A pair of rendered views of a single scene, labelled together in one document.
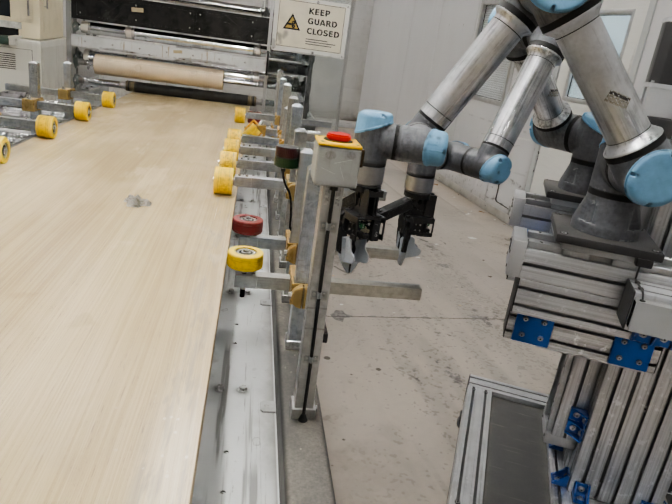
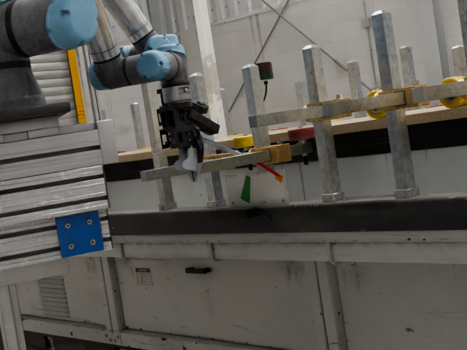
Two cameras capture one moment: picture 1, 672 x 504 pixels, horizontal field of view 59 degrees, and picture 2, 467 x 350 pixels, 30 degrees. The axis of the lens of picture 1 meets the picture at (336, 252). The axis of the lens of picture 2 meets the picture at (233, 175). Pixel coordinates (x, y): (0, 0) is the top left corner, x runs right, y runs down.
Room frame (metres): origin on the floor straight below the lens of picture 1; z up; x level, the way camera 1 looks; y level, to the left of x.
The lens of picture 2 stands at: (3.59, -1.29, 0.94)
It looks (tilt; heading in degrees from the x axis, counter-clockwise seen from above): 3 degrees down; 149
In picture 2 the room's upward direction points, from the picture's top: 9 degrees counter-clockwise
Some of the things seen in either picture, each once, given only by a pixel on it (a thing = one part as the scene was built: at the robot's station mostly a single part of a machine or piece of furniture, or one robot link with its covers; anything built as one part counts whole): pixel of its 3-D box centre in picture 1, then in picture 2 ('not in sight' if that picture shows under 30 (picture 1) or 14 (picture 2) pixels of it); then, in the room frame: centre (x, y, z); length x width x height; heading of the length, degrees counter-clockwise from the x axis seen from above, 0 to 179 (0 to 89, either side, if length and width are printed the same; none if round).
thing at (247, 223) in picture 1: (246, 237); (303, 145); (1.48, 0.24, 0.85); 0.08 x 0.08 x 0.11
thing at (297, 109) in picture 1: (289, 176); (394, 107); (1.95, 0.19, 0.93); 0.04 x 0.04 x 0.48; 10
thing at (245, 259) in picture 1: (244, 273); (248, 152); (1.23, 0.20, 0.85); 0.08 x 0.08 x 0.11
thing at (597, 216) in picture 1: (609, 210); not in sight; (1.34, -0.61, 1.09); 0.15 x 0.15 x 0.10
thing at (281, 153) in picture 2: (293, 246); (269, 154); (1.48, 0.11, 0.85); 0.14 x 0.06 x 0.05; 10
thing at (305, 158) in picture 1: (296, 239); (262, 146); (1.46, 0.11, 0.87); 0.04 x 0.04 x 0.48; 10
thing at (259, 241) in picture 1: (319, 247); (256, 157); (1.51, 0.05, 0.84); 0.43 x 0.03 x 0.04; 100
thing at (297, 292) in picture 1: (300, 286); (215, 162); (1.23, 0.07, 0.84); 0.14 x 0.06 x 0.05; 10
